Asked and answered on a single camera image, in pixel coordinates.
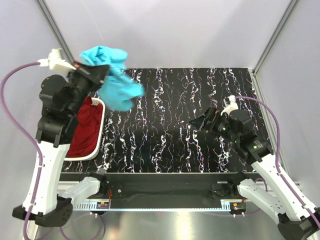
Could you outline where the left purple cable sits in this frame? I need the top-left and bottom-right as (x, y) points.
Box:
(1, 62), (107, 240)

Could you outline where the aluminium frame post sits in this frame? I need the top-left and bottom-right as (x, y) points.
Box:
(35, 0), (75, 62)
(252, 0), (300, 76)

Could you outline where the slotted cable duct rail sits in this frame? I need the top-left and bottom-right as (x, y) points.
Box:
(74, 198), (231, 212)

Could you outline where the right aluminium frame post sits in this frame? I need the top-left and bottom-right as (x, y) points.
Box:
(252, 0), (300, 76)

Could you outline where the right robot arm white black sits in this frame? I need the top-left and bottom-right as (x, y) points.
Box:
(189, 107), (320, 240)

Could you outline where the red t shirt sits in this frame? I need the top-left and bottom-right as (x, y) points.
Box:
(67, 96), (104, 158)

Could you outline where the left aluminium frame post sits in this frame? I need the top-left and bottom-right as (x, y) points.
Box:
(35, 0), (75, 62)

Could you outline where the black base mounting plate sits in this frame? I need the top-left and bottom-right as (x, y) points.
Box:
(91, 173), (242, 203)

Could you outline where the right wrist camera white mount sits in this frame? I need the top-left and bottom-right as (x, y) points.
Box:
(221, 95), (239, 115)

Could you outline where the white laundry basket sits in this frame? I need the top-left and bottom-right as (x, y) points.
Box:
(64, 96), (106, 161)

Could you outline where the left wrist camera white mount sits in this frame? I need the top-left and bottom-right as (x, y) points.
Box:
(37, 48), (76, 76)

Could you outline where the cyan t shirt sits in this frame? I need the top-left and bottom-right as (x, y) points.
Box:
(80, 45), (145, 112)

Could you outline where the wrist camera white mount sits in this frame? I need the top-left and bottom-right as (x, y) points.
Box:
(221, 95), (239, 115)
(37, 48), (76, 76)

